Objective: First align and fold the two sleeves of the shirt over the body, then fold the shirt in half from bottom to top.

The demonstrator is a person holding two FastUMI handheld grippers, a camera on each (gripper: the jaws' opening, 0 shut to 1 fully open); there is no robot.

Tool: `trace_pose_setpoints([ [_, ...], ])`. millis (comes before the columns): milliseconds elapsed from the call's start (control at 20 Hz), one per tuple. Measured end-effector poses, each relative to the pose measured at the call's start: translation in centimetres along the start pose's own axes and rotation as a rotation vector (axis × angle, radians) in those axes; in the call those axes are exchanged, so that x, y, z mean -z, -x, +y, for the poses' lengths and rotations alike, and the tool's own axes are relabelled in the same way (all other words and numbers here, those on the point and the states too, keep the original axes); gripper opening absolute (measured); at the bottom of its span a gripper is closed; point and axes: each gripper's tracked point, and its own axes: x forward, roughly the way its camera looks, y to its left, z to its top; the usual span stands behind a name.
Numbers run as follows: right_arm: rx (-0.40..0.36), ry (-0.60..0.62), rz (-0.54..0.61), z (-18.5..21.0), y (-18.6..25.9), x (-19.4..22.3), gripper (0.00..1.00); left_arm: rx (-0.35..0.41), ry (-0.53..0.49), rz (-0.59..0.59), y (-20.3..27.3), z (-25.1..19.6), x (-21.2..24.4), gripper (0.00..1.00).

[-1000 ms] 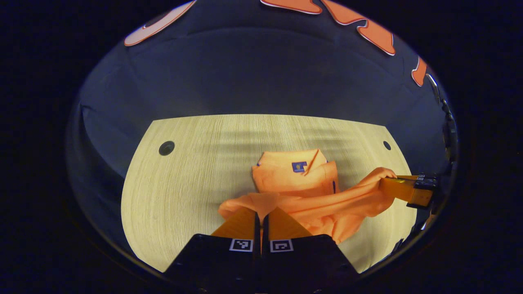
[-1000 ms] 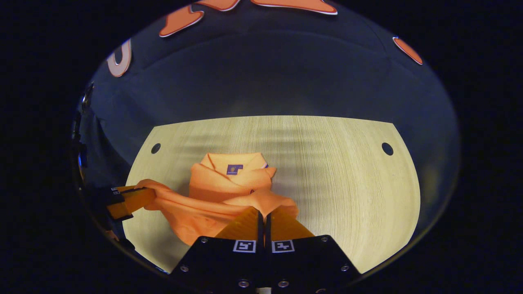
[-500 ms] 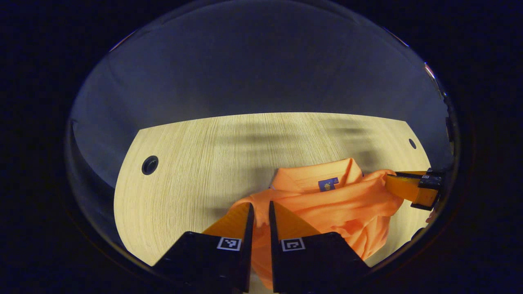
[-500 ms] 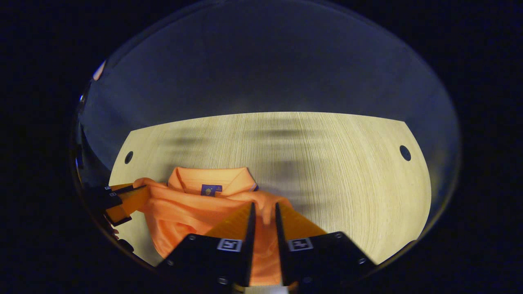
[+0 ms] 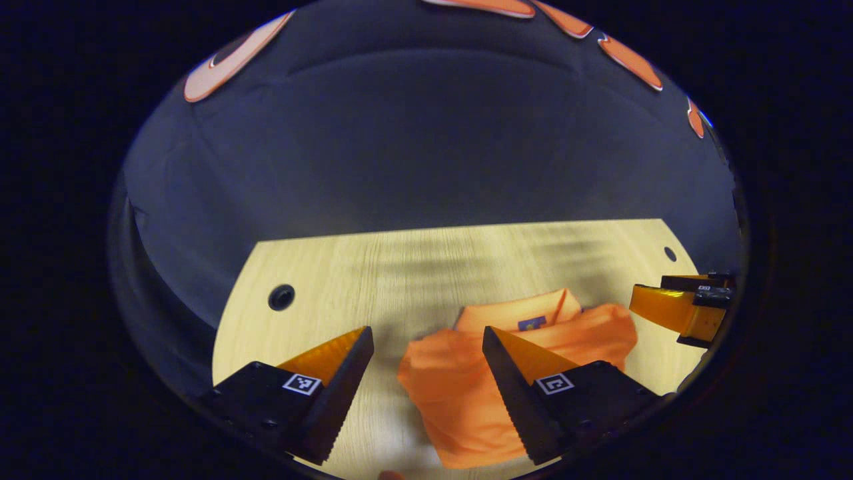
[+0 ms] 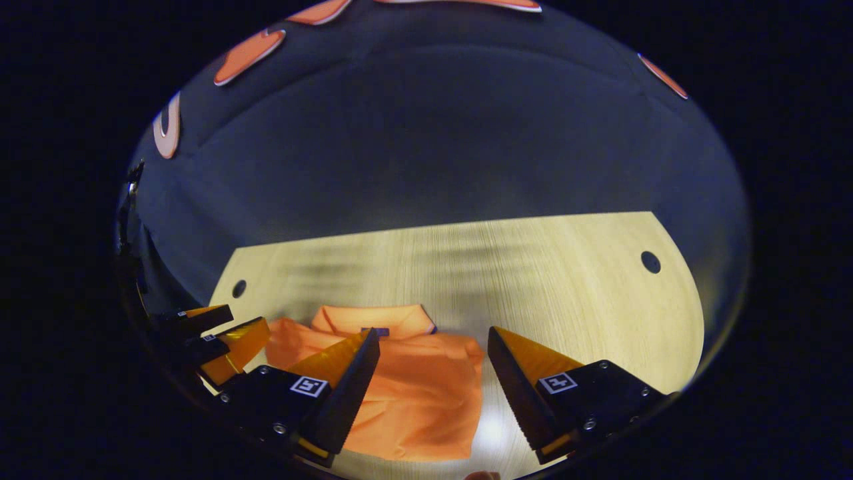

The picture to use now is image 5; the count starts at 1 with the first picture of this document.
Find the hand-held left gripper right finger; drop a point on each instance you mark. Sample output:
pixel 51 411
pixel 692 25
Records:
pixel 513 400

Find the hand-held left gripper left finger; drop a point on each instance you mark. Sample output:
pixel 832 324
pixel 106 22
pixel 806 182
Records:
pixel 340 393

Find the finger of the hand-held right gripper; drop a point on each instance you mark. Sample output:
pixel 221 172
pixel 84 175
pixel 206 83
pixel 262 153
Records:
pixel 670 310
pixel 706 282

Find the orange T-shirt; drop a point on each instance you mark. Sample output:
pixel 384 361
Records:
pixel 453 393

